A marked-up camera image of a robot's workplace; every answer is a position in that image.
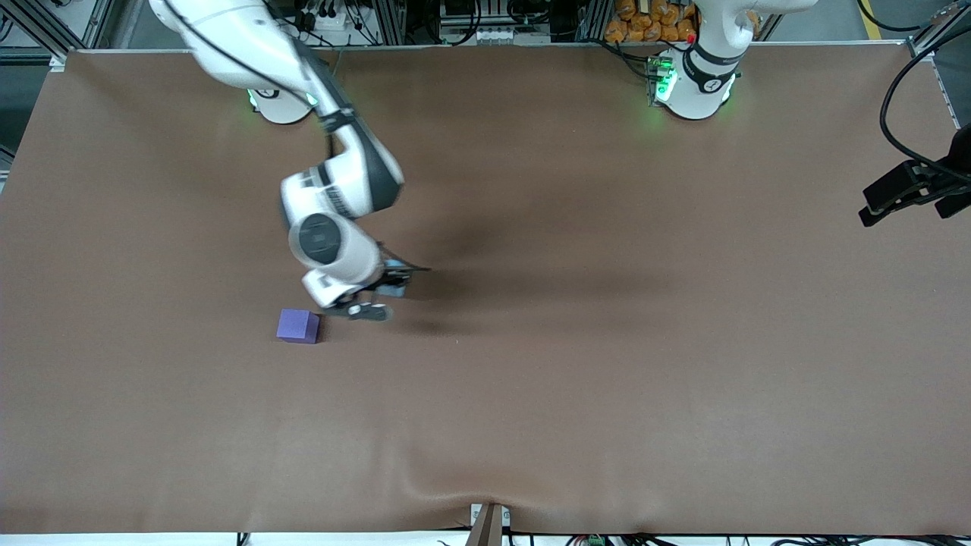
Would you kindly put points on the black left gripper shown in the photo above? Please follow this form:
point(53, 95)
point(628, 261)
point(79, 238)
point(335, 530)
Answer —
point(949, 174)

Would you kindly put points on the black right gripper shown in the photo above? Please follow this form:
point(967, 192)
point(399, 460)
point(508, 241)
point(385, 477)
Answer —
point(392, 274)

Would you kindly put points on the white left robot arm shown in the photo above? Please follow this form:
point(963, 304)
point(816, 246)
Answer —
point(694, 95)

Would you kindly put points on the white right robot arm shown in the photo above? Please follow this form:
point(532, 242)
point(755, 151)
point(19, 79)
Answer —
point(227, 38)

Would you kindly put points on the purple foam block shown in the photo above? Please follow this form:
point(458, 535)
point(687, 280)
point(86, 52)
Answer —
point(296, 326)

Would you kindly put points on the brown table mat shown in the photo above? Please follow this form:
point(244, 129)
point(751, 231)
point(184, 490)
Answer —
point(569, 379)

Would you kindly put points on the white power strip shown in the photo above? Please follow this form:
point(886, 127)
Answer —
point(334, 21)

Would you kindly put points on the grey electrical control unit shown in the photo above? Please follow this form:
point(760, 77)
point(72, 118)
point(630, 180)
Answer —
point(493, 34)

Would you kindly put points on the pile of orange round objects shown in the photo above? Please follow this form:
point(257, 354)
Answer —
point(645, 26)

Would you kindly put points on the aluminium frame post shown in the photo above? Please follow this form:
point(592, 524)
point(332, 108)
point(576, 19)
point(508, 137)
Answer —
point(937, 34)
point(45, 34)

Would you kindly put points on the metal table clamp bracket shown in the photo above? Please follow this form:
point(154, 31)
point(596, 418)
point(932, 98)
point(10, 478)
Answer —
point(489, 527)

